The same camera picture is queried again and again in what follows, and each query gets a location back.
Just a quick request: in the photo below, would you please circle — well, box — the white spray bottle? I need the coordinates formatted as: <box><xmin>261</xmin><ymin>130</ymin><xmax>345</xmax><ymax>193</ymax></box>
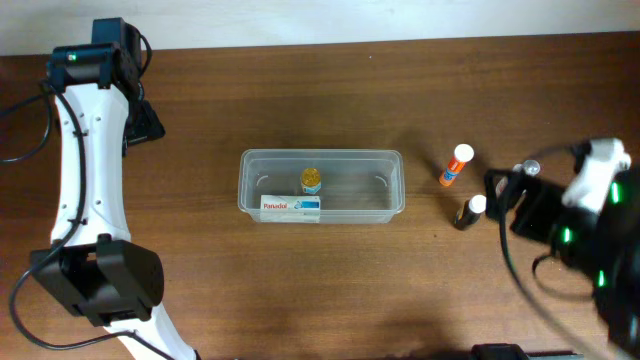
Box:
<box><xmin>495</xmin><ymin>159</ymin><xmax>541</xmax><ymax>198</ymax></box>

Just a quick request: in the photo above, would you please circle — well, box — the white Panadol medicine box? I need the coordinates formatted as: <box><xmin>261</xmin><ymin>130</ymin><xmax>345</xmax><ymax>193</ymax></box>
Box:
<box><xmin>259</xmin><ymin>195</ymin><xmax>321</xmax><ymax>223</ymax></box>

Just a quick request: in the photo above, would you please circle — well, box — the small gold-lidded jar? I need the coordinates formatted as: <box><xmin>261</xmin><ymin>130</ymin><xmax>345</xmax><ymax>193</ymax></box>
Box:
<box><xmin>300</xmin><ymin>168</ymin><xmax>322</xmax><ymax>195</ymax></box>

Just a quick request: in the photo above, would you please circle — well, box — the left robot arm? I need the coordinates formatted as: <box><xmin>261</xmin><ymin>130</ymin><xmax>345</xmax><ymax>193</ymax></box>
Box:
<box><xmin>30</xmin><ymin>18</ymin><xmax>199</xmax><ymax>359</ymax></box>

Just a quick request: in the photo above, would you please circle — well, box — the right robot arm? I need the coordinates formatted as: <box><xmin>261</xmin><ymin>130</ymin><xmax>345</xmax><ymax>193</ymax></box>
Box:
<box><xmin>483</xmin><ymin>138</ymin><xmax>639</xmax><ymax>358</ymax></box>

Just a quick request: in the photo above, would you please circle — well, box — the clear plastic container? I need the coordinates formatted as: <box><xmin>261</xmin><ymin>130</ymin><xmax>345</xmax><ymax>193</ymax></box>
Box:
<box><xmin>237</xmin><ymin>149</ymin><xmax>405</xmax><ymax>224</ymax></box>

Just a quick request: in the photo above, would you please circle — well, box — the dark bottle white cap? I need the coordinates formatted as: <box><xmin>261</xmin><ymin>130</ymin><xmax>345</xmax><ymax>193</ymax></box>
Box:
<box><xmin>453</xmin><ymin>194</ymin><xmax>487</xmax><ymax>231</ymax></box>

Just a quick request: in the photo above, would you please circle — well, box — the orange tube white cap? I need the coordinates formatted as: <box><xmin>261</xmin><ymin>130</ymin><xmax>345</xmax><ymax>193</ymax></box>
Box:
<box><xmin>439</xmin><ymin>144</ymin><xmax>474</xmax><ymax>187</ymax></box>

